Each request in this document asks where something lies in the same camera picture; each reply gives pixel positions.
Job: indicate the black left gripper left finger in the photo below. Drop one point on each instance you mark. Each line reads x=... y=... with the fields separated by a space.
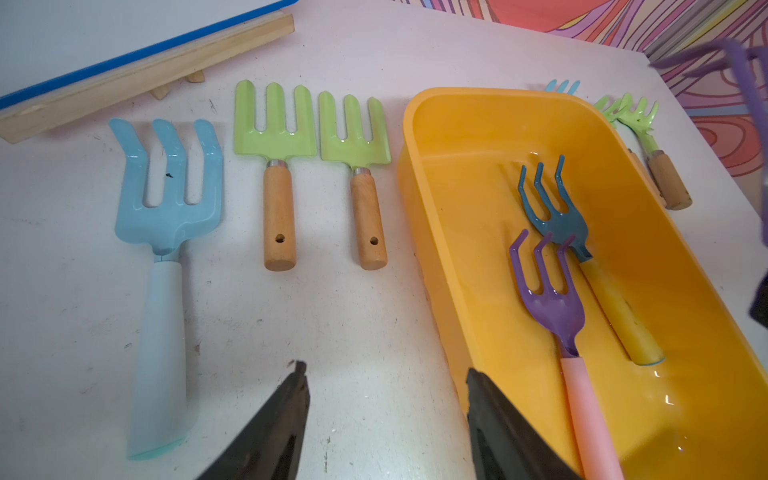
x=269 y=446

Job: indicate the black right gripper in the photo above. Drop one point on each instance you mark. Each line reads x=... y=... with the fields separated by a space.
x=759 y=308

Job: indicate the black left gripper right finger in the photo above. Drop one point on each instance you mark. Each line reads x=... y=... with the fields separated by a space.
x=504 y=445

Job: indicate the purple cultivator pink handle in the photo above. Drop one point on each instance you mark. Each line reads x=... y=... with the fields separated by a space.
x=736 y=58
x=563 y=315

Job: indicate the light blue rake wooden handle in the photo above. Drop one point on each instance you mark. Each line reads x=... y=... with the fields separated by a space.
x=159 y=401

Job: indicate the yellow plastic storage tray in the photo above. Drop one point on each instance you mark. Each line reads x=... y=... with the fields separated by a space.
x=702 y=412

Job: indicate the teal cultivator yellow handle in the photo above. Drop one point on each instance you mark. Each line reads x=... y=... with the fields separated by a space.
x=636 y=339

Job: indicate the green hand fork wooden handle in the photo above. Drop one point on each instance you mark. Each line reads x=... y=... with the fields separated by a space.
x=359 y=155

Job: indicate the green rake wooden handle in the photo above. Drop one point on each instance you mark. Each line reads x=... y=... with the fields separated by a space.
x=277 y=145

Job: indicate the wooden whiteboard stand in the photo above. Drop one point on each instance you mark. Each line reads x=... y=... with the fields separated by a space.
x=154 y=74

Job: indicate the blue framed whiteboard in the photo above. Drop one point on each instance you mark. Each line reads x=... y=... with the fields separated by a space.
x=47 y=45

